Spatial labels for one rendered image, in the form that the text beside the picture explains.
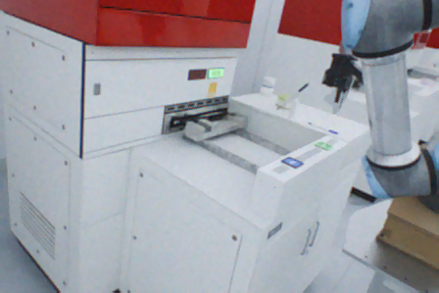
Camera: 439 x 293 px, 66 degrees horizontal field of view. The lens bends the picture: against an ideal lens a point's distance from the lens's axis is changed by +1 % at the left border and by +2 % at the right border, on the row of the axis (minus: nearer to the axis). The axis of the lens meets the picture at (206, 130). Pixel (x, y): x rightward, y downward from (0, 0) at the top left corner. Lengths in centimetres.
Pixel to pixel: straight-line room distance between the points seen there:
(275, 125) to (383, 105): 84
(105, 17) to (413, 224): 107
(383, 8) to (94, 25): 76
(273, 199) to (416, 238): 41
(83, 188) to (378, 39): 104
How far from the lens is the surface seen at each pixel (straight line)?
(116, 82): 122
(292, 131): 158
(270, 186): 103
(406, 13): 75
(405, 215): 114
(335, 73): 127
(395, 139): 89
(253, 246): 107
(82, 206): 136
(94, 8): 109
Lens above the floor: 141
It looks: 21 degrees down
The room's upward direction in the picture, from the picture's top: 10 degrees clockwise
